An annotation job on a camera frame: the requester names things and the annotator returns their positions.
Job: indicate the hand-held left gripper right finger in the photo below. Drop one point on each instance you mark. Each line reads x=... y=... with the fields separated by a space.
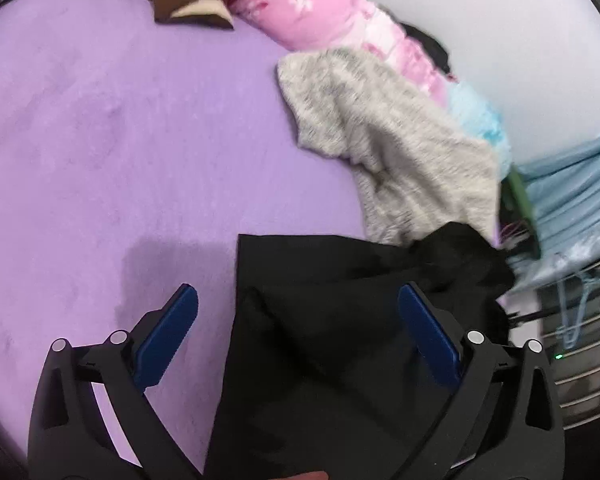
x=430 y=342

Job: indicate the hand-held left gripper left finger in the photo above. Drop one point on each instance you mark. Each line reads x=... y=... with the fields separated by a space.
x=166 y=341

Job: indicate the black jacket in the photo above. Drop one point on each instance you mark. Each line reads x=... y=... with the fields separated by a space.
x=330 y=320

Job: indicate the person's left hand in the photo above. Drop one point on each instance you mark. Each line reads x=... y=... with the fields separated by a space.
x=307 y=476

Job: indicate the metal window grille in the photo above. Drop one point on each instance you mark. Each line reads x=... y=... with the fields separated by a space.
x=580 y=360

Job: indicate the green-topped box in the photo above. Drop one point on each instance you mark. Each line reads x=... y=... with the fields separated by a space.
x=522 y=200

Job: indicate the purple bed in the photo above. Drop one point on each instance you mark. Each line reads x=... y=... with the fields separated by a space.
x=105 y=160

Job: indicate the grey knitted sweater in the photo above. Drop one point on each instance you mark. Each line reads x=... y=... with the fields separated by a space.
x=395 y=150

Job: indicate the light blue curtain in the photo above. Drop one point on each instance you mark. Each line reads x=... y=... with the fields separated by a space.
x=575 y=195

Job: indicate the black cloth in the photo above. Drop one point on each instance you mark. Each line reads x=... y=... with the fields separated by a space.
x=432 y=47

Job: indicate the floral pink and blue duvet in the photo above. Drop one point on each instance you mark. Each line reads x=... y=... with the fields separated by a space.
x=320 y=5

